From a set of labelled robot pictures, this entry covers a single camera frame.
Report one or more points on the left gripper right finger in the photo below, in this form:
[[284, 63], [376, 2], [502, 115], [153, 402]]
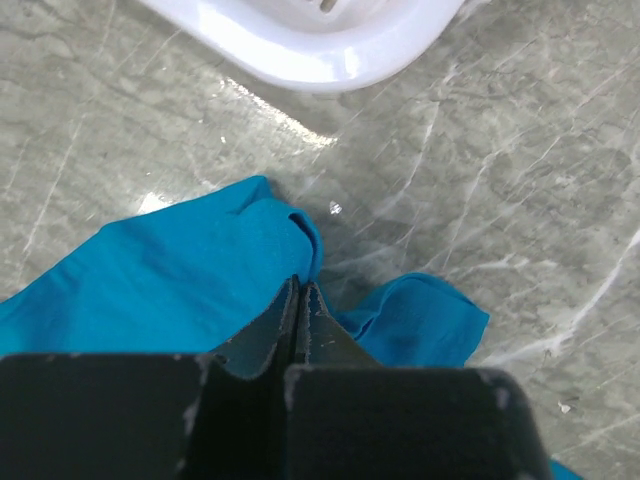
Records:
[[321, 340]]

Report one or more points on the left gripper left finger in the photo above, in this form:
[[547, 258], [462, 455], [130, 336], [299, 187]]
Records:
[[254, 348]]

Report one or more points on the blue t shirt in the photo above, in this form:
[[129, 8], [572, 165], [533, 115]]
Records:
[[107, 373]]

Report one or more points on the white plastic basket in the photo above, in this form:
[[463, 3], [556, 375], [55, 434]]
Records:
[[314, 46]]

